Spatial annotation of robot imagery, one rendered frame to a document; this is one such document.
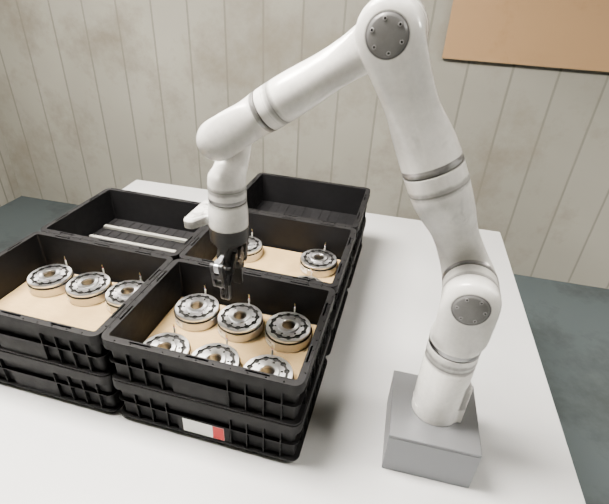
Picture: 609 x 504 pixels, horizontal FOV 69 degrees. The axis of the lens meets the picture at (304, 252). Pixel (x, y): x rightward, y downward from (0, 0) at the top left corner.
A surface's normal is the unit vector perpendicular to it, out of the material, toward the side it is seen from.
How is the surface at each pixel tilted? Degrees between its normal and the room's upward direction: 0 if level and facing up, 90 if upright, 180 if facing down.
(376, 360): 0
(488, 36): 90
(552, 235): 90
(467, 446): 0
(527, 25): 90
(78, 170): 90
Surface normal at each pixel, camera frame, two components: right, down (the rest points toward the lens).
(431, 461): -0.22, 0.50
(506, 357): 0.05, -0.85
